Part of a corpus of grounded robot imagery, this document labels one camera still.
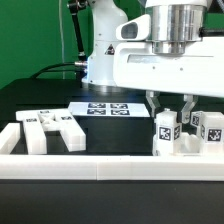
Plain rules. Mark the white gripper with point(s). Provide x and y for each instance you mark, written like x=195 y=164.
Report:
x=198 y=71

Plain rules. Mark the white chair seat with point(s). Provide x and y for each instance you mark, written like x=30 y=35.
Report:
x=187 y=145

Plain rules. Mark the white chair back frame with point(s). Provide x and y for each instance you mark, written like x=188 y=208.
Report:
x=37 y=122

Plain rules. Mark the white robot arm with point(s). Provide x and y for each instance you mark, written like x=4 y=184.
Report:
x=167 y=49

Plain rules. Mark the white tagged cube far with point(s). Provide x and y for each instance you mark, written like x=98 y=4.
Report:
x=196 y=118

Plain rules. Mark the white marker sheet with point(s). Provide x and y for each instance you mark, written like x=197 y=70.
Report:
x=108 y=109

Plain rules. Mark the white U-shaped fence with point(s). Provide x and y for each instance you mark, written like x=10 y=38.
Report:
x=56 y=167

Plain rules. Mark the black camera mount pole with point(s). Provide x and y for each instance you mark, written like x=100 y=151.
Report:
x=74 y=7

